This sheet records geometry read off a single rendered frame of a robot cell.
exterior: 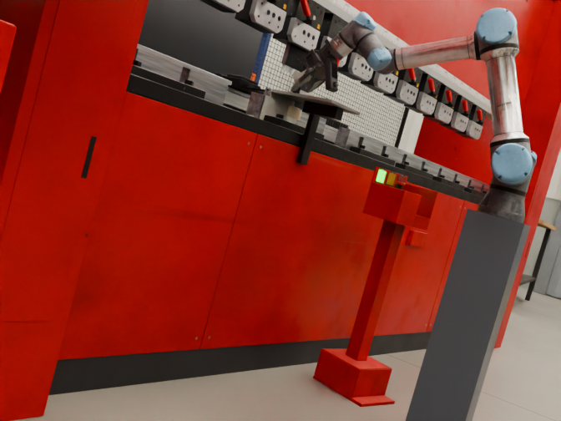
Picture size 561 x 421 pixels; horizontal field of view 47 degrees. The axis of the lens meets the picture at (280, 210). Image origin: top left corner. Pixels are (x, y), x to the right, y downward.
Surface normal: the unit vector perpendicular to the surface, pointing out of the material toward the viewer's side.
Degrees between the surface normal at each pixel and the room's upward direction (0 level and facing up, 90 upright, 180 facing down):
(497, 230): 90
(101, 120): 90
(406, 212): 90
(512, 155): 97
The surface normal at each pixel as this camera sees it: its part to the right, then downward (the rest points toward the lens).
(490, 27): -0.38, -0.17
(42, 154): 0.75, 0.25
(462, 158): -0.62, -0.11
